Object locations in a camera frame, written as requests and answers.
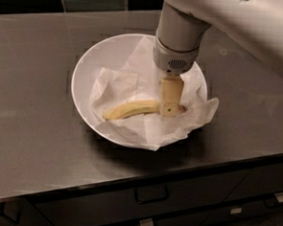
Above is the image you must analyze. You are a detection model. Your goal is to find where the white label middle drawer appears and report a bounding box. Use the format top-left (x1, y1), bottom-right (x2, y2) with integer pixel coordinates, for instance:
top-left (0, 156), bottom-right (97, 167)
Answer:
top-left (229, 207), bottom-right (243, 215)

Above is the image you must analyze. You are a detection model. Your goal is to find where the black upper drawer front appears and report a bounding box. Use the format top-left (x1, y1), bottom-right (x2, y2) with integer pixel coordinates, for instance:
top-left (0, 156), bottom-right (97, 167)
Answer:
top-left (37, 170), bottom-right (247, 226)

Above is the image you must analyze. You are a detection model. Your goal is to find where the white label right drawer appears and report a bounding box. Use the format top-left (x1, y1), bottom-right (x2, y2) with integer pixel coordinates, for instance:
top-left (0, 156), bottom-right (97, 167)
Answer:
top-left (274, 192), bottom-right (283, 203)

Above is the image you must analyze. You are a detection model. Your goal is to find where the crumpled white paper sheet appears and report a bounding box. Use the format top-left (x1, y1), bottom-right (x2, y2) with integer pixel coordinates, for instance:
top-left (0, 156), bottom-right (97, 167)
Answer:
top-left (90, 35), bottom-right (219, 150)

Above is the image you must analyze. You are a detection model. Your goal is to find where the black drawer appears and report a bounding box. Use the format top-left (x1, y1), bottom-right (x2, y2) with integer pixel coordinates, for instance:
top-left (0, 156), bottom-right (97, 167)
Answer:
top-left (107, 197), bottom-right (283, 226)
top-left (226, 163), bottom-right (283, 202)
top-left (37, 170), bottom-right (247, 226)

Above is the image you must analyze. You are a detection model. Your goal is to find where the black lower drawer front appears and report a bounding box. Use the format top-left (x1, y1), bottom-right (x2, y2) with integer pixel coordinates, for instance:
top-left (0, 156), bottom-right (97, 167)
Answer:
top-left (107, 197), bottom-right (283, 226)

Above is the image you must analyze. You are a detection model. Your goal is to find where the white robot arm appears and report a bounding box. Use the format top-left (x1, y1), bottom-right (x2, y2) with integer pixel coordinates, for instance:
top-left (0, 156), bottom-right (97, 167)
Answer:
top-left (153, 0), bottom-right (283, 78)

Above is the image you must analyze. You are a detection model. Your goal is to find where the black drawer handle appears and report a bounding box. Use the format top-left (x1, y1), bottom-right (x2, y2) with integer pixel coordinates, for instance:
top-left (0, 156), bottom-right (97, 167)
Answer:
top-left (133, 186), bottom-right (169, 204)

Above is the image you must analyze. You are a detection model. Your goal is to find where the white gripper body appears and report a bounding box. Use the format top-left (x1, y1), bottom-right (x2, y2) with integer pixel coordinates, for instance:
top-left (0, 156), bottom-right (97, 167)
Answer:
top-left (153, 37), bottom-right (199, 76)

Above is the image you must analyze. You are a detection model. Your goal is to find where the white label on drawer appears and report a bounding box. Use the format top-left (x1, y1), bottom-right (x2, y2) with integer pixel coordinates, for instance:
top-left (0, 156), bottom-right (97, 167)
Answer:
top-left (139, 218), bottom-right (154, 226)

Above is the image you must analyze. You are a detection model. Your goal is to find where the white label drawer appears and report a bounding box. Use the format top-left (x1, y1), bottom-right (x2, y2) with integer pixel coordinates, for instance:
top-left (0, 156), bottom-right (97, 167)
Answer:
top-left (274, 192), bottom-right (283, 203)
top-left (229, 207), bottom-right (243, 215)

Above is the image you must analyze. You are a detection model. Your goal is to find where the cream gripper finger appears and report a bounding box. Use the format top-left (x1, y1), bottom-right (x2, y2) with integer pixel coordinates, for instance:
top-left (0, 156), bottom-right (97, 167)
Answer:
top-left (159, 76), bottom-right (184, 117)

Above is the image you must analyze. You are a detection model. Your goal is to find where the yellow banana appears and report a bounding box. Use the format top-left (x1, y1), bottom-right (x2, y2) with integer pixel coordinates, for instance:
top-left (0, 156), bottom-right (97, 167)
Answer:
top-left (103, 100), bottom-right (160, 121)

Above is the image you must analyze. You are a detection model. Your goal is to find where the large white bowl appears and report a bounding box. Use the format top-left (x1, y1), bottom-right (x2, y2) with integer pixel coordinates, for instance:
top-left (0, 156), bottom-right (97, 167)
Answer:
top-left (72, 34), bottom-right (207, 134)

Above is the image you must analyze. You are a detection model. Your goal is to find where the black left cabinet handle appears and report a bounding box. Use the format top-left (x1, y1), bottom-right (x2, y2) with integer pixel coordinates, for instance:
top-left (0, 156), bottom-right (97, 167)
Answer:
top-left (0, 201), bottom-right (22, 225)

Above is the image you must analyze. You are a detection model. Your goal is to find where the black right drawer front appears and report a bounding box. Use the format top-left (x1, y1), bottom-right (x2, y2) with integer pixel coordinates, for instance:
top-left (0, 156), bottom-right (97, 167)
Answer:
top-left (226, 163), bottom-right (283, 202)

